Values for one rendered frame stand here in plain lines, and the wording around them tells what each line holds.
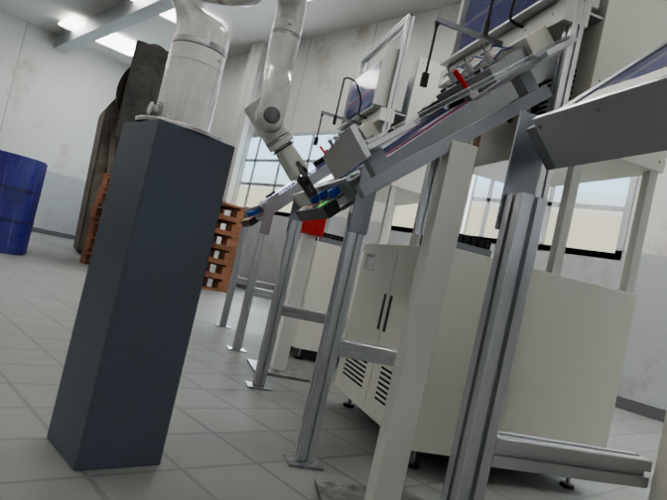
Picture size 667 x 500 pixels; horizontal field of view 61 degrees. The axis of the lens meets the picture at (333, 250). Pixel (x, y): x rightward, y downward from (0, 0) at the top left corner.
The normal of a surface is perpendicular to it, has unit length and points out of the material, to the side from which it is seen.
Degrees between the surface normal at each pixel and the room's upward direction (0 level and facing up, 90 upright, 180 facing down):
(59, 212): 90
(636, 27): 90
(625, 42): 90
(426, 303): 90
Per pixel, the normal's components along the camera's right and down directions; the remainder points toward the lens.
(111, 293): -0.71, -0.19
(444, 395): 0.28, 0.03
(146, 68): 0.48, 0.07
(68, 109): 0.67, 0.12
